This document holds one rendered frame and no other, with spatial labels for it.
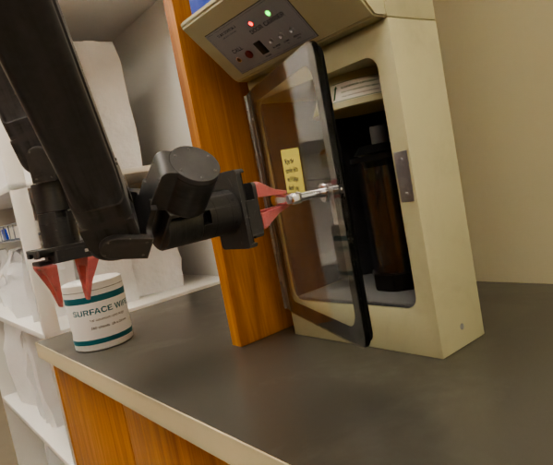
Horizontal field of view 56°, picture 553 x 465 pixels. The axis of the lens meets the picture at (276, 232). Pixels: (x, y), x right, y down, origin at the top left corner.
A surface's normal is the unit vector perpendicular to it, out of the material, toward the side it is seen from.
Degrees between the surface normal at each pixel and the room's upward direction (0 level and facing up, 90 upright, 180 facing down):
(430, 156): 90
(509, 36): 90
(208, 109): 90
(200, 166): 50
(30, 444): 90
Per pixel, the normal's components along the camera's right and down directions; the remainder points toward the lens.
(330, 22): -0.41, 0.84
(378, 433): -0.18, -0.98
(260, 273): 0.61, -0.04
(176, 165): 0.36, -0.66
